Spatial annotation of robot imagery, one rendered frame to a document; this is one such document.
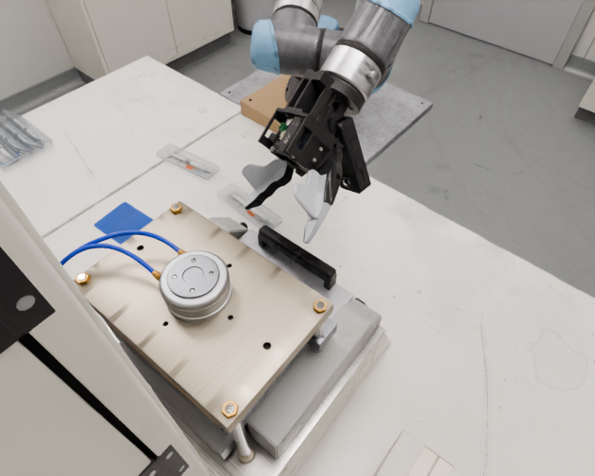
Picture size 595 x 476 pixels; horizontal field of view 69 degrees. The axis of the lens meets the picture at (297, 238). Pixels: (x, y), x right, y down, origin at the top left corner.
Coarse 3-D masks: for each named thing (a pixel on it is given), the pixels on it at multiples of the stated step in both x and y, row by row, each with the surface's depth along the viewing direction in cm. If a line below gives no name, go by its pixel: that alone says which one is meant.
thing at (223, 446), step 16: (240, 240) 75; (256, 240) 75; (272, 256) 73; (288, 272) 71; (304, 272) 71; (320, 288) 69; (336, 288) 69; (336, 304) 67; (128, 352) 62; (144, 368) 61; (288, 368) 61; (160, 384) 60; (272, 384) 60; (176, 400) 58; (192, 416) 57; (208, 432) 56; (224, 448) 54
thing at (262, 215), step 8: (232, 184) 112; (224, 192) 110; (232, 192) 110; (240, 192) 110; (232, 200) 109; (240, 200) 109; (240, 208) 107; (256, 208) 107; (264, 208) 107; (248, 216) 105; (256, 216) 105; (264, 216) 105; (272, 216) 105; (264, 224) 104; (272, 224) 104
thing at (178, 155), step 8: (168, 144) 122; (160, 152) 120; (168, 152) 120; (176, 152) 120; (184, 152) 120; (176, 160) 118; (184, 160) 118; (192, 160) 118; (200, 160) 118; (192, 168) 116; (200, 168) 116; (208, 168) 116; (216, 168) 116; (208, 176) 114
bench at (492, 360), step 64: (128, 64) 153; (64, 128) 130; (128, 128) 130; (192, 128) 130; (256, 128) 130; (64, 192) 114; (128, 192) 114; (192, 192) 114; (384, 192) 114; (64, 256) 101; (320, 256) 101; (384, 256) 101; (448, 256) 101; (512, 256) 101; (384, 320) 90; (448, 320) 90; (512, 320) 90; (576, 320) 90; (384, 384) 82; (448, 384) 82; (512, 384) 82; (576, 384) 82; (320, 448) 75; (384, 448) 75; (448, 448) 75; (512, 448) 75; (576, 448) 75
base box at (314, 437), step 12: (384, 336) 76; (372, 348) 71; (384, 348) 85; (372, 360) 78; (360, 372) 73; (348, 384) 70; (348, 396) 77; (336, 408) 72; (324, 420) 68; (312, 432) 64; (324, 432) 74; (312, 444) 70; (300, 456) 67; (288, 468) 63
